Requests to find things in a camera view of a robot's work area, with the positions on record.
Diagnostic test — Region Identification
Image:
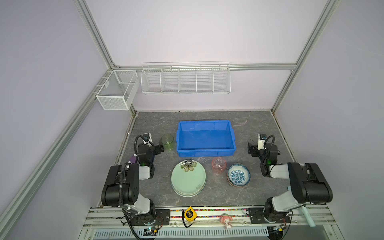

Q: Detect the green floral plate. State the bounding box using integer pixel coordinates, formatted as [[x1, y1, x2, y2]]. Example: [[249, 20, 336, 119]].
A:
[[171, 160, 207, 198]]

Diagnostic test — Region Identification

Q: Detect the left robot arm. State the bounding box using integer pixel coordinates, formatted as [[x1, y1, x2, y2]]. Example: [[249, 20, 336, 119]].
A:
[[101, 133, 164, 225]]

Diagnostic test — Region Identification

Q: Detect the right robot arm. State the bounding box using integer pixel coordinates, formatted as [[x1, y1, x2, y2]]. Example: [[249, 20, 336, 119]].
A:
[[248, 134, 333, 223]]

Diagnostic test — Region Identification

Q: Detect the blue plastic bin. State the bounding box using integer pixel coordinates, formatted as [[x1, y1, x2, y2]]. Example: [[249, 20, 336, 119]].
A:
[[176, 120, 237, 158]]

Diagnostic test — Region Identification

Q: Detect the purple silicone spatula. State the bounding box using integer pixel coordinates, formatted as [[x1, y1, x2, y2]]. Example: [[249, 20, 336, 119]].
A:
[[128, 155, 139, 164]]

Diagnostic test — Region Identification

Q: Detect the green glass cup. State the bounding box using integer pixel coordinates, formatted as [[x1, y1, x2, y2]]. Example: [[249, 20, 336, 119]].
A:
[[161, 134, 174, 151]]

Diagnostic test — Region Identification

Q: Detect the blue patterned bowl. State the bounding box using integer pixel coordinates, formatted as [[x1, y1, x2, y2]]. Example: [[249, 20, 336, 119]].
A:
[[227, 164, 251, 188]]

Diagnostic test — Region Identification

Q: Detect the pink glass cup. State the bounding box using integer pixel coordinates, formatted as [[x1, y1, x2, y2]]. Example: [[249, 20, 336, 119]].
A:
[[212, 157, 227, 174]]

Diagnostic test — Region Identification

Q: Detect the white mesh basket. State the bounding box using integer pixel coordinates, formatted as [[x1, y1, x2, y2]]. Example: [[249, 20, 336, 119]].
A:
[[96, 70, 140, 111]]

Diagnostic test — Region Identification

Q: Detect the yellow tape measure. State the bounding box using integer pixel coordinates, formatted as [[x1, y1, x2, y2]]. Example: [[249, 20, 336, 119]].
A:
[[182, 207, 198, 228]]

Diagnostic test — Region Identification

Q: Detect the pink doll figurine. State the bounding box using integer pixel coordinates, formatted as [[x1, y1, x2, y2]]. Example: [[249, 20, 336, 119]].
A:
[[220, 214, 233, 230]]

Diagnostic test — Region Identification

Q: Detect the teal plastic trowel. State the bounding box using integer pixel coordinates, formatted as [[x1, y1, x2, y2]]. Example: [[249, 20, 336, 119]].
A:
[[301, 206, 316, 228]]

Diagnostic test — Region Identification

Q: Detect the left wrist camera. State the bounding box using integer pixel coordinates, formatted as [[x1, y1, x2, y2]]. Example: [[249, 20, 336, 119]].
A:
[[143, 133, 153, 145]]

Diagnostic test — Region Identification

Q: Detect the white wire wall rack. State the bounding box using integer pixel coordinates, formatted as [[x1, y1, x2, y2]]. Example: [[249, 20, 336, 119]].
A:
[[141, 62, 232, 95]]

